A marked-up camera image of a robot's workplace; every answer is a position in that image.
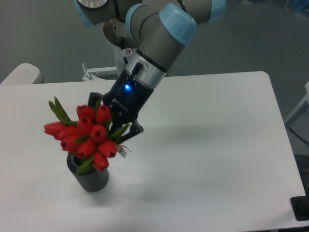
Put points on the white chair armrest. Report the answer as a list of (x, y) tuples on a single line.
[(24, 74)]

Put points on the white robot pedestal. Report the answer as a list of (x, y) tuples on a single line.
[(123, 46)]

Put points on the dark grey ribbed vase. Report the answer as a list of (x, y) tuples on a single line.
[(93, 180)]

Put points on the transparent container blue items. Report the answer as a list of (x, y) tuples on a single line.
[(299, 8)]

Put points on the red tulip bouquet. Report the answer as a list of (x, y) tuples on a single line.
[(90, 140)]

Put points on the white furniture frame right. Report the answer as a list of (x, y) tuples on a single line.
[(297, 111)]

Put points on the black device at table edge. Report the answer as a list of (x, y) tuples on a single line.
[(300, 205)]

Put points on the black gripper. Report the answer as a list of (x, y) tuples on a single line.
[(125, 99)]

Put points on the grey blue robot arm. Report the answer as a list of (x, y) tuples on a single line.
[(163, 29)]

